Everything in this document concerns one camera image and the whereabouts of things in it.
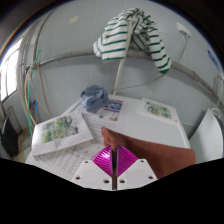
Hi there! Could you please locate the green hose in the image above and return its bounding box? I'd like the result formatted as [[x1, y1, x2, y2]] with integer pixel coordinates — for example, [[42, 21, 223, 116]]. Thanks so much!
[[26, 48, 43, 138]]

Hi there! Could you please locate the small landscape-print booklet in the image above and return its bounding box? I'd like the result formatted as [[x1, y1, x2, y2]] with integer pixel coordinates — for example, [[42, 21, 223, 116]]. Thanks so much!
[[137, 97, 180, 125]]

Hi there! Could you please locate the large landscape-print booklet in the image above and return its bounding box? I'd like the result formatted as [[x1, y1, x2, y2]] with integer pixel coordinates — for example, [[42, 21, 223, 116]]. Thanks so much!
[[31, 111, 95, 156]]

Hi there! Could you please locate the white upright pipe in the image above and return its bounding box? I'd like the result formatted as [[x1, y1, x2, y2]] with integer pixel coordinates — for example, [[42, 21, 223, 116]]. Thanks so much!
[[111, 19, 138, 96]]

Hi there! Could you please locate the blue-grey crumpled cloth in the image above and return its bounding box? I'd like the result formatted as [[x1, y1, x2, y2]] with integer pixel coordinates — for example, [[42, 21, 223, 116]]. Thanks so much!
[[79, 84, 110, 113]]

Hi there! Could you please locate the printed text paper sheet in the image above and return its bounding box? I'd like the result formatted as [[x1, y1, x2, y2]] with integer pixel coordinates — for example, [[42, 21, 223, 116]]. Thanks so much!
[[36, 139, 108, 182]]

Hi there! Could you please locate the white top-loading washing machine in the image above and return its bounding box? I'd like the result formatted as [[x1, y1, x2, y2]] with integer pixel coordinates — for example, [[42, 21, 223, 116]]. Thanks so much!
[[188, 108, 224, 164]]

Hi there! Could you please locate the thin grey cable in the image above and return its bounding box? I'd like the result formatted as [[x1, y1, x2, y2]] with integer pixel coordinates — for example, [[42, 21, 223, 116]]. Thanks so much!
[[114, 36, 190, 92]]

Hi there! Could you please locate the white wall socket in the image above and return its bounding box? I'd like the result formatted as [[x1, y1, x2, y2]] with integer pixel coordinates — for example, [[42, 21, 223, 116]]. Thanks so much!
[[176, 21, 193, 40]]

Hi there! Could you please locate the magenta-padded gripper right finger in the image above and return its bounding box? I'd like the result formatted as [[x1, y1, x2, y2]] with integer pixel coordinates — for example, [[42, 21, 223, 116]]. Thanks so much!
[[116, 144, 159, 191]]

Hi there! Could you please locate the printed sheet with colour pictures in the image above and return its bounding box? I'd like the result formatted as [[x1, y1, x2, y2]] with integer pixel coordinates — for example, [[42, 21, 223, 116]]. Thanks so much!
[[79, 98, 126, 134]]

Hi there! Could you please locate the small beige wall sticker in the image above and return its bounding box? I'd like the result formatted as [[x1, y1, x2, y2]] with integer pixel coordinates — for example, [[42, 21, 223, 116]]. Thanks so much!
[[68, 15, 80, 25]]

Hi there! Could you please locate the green-striped white shirt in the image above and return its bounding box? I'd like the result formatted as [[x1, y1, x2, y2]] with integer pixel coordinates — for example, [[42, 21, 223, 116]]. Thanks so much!
[[92, 8, 173, 75]]

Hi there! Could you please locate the long grey wall pipe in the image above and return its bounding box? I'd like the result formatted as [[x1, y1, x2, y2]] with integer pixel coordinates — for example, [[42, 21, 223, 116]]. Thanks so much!
[[31, 49, 224, 112]]

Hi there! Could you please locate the brown towel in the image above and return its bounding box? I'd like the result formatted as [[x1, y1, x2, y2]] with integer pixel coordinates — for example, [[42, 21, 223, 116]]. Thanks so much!
[[100, 125, 197, 181]]

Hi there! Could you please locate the bright window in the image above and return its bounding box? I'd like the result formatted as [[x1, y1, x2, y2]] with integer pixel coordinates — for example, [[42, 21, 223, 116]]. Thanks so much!
[[0, 46, 22, 102]]

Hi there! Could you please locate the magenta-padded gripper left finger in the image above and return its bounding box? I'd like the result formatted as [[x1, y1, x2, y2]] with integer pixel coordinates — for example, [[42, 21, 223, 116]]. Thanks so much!
[[70, 144, 116, 191]]

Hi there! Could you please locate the yellow hose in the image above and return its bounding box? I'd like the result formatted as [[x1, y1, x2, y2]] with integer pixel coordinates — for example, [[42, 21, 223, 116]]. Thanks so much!
[[23, 68, 38, 126]]

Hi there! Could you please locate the white appliance cabinet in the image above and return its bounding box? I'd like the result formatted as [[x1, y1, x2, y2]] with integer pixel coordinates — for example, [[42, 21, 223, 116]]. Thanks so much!
[[24, 94, 191, 184]]

